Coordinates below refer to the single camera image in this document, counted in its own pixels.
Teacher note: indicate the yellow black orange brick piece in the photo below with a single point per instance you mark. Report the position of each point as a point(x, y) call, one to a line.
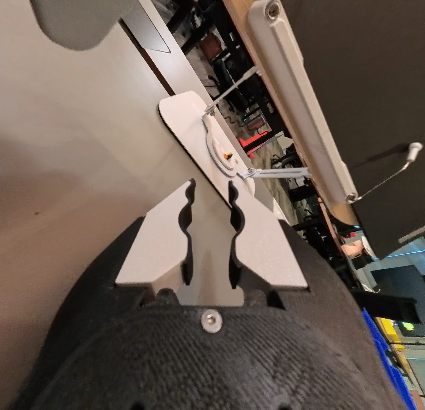
point(227, 155)

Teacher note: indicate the dark grey screen panel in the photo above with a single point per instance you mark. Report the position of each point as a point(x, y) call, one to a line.
point(365, 84)

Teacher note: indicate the black office chair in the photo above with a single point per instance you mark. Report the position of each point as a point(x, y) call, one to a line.
point(225, 74)

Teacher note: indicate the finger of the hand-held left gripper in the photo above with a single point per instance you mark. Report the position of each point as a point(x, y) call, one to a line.
point(76, 15)

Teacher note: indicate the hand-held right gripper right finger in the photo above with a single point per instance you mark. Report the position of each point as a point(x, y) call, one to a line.
point(269, 254)

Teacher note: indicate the red chair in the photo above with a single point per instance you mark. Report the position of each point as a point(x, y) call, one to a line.
point(255, 141)

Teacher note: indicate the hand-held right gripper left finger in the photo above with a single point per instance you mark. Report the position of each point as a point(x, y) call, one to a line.
point(156, 250)

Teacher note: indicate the blue storage bin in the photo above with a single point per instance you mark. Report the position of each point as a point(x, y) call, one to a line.
point(381, 357)

